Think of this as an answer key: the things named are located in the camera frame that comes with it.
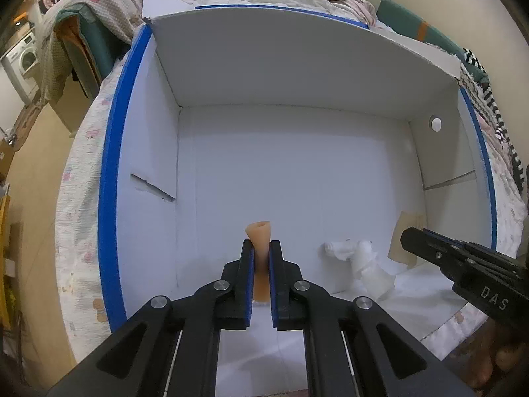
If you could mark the black and white striped cloth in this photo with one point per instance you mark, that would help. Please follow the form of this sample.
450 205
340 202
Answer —
494 111

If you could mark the person's right hand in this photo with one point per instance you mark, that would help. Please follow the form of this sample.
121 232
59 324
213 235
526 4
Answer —
496 351

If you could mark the beige cloth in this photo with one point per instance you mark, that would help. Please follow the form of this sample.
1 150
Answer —
403 240

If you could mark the white plastic pipe fitting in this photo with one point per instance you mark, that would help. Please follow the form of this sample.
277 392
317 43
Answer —
363 266

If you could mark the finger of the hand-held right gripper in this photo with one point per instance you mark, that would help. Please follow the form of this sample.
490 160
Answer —
430 252
463 240

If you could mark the orange tapered tube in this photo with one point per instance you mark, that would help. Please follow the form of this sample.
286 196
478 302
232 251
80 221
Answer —
259 256

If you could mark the white washing machine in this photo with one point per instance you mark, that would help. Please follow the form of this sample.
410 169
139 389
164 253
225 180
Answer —
22 60

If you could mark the green cloth with orange stripe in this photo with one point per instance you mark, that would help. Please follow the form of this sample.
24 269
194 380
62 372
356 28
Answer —
421 29

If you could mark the green and orange folded blanket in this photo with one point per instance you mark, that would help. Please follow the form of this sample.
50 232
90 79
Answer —
84 53

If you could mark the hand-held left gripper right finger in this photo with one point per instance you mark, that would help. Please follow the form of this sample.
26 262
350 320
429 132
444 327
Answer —
272 275

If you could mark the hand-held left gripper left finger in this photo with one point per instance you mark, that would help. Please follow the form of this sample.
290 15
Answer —
249 273

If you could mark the white box with blue edges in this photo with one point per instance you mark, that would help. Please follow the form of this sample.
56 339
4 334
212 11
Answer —
289 153

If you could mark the checkered grey blanket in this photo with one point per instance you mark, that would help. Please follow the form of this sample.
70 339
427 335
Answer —
107 12

